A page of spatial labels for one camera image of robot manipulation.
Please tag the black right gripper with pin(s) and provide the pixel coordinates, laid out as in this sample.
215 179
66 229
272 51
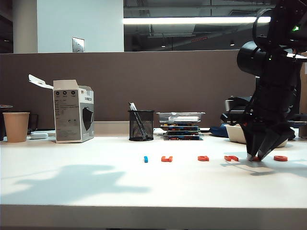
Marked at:
273 105

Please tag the orange curved letter magnet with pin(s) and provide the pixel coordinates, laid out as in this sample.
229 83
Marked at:
256 159

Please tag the orange letter n magnet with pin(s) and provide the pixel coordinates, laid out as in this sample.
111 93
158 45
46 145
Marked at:
231 158

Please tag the orange letter u magnet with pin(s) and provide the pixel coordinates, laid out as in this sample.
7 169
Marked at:
166 159

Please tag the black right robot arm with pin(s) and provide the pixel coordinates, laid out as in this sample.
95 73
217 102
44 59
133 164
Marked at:
275 48

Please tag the orange letter o magnet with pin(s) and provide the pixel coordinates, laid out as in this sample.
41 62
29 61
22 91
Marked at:
280 158

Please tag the orange letter a magnet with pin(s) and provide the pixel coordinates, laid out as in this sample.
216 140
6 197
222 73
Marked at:
203 158

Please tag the blue letter l magnet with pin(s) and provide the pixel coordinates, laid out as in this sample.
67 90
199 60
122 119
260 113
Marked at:
145 159

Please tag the beige oblong pulp tray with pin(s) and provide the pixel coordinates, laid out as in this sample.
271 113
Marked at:
236 134

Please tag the tall cardboard box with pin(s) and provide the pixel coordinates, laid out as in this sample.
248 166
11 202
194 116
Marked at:
303 133

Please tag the blue cloth bag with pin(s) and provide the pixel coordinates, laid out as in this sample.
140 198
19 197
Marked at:
216 131

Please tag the white flat box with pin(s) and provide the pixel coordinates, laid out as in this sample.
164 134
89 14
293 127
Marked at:
183 118

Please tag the clear plastic tray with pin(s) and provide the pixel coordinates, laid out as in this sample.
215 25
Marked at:
165 117

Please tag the black mesh pen holder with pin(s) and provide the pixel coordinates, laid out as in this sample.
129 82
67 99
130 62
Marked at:
141 127

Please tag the black pen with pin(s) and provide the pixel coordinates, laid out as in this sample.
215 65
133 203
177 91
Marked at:
135 108

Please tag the brown desk partition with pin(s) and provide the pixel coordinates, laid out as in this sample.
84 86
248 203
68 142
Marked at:
144 81

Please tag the white capped pen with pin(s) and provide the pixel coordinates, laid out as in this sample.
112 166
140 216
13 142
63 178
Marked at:
131 106

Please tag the white ceiling light strip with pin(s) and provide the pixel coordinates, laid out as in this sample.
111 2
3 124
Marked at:
192 20

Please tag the grey face mask carton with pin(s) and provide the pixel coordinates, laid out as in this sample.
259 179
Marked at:
69 115

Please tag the dark drinking glass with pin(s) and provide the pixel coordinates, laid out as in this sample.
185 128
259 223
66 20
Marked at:
33 122

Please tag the brown paper cup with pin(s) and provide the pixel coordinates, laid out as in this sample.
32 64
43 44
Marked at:
16 128

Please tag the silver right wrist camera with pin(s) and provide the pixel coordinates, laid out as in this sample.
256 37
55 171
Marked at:
231 103

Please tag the beige partition base rail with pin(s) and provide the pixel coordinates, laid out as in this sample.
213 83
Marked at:
110 129

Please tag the metal wall plate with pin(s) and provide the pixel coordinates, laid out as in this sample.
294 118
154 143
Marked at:
78 45

